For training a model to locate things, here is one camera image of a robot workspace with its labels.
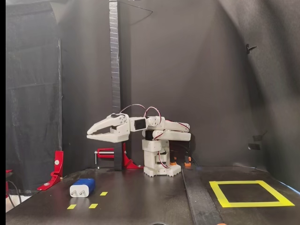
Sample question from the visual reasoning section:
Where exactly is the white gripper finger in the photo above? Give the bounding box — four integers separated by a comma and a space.
86, 132, 117, 143
86, 113, 129, 136

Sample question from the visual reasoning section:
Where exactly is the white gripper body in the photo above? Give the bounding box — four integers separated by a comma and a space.
111, 116, 131, 143

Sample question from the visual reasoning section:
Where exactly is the blue and white charger plug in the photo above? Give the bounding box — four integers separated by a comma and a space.
69, 178, 96, 199

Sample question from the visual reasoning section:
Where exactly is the red screw clamp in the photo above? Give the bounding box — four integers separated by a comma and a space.
94, 147, 115, 170

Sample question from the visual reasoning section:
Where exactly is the black mesh curtain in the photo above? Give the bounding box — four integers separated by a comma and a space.
6, 1, 63, 196

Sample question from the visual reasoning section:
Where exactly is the black backdrop cloth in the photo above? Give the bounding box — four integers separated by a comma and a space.
57, 0, 300, 181

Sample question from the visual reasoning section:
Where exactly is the yellow tape square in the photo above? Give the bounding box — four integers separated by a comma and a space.
209, 180, 295, 209

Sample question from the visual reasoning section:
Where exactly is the small black clip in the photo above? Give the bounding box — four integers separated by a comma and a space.
245, 43, 257, 55

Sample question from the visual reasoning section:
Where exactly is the red triangular metal bracket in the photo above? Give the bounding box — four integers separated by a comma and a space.
123, 142, 144, 170

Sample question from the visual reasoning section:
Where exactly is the gripper servo wire loop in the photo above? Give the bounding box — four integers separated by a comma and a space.
119, 104, 148, 119

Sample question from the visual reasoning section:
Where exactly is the forearm servo wire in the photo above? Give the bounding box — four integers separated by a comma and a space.
144, 106, 163, 119

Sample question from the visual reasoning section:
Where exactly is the red angled metal bracket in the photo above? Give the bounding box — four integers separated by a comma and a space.
37, 150, 64, 191

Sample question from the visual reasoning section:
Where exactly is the tall black foam post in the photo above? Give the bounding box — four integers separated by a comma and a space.
108, 0, 123, 171

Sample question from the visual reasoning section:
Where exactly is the upper arm servo wire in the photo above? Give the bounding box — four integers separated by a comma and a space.
174, 121, 190, 132

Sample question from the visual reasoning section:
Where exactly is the thin black cable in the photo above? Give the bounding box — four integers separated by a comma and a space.
6, 180, 22, 209

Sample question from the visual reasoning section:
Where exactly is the dark grey flat rail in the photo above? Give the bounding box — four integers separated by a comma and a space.
181, 167, 225, 225

